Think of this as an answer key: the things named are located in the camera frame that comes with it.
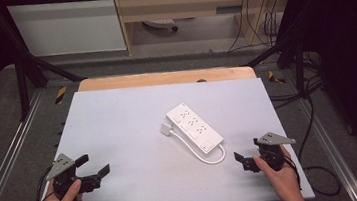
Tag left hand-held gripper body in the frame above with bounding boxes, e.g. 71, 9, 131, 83
43, 151, 84, 201

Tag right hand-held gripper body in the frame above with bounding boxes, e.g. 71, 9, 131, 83
253, 129, 299, 175

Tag person's right hand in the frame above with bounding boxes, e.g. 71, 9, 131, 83
252, 143, 308, 201

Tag white power strip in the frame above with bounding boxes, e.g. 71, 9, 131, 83
164, 98, 226, 159

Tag yellow black tape strip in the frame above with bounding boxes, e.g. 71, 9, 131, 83
267, 68, 287, 86
52, 85, 69, 105

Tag white power plug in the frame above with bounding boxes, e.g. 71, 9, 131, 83
159, 121, 175, 137

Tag wooden table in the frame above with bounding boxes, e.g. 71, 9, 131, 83
76, 60, 259, 98

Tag black curtain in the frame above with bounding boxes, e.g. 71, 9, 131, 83
285, 0, 357, 196

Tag white cabinet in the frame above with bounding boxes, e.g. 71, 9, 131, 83
7, 0, 128, 63

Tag white chair base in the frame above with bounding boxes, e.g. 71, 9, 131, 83
142, 16, 180, 36

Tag light wooden desk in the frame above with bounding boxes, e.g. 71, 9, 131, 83
111, 0, 299, 60

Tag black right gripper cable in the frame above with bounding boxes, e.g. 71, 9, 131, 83
282, 153, 304, 193

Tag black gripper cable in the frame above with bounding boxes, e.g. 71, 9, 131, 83
32, 165, 58, 201
282, 153, 304, 193

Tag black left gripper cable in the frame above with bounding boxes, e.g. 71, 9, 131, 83
32, 165, 58, 201

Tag black floor cable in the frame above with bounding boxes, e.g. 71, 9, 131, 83
263, 49, 344, 201

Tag aluminium floor rail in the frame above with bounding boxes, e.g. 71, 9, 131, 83
0, 89, 56, 201
298, 93, 357, 201

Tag white power strip cable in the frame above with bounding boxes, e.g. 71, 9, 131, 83
169, 124, 228, 169

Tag black hanging cables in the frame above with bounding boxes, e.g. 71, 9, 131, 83
221, 0, 287, 53

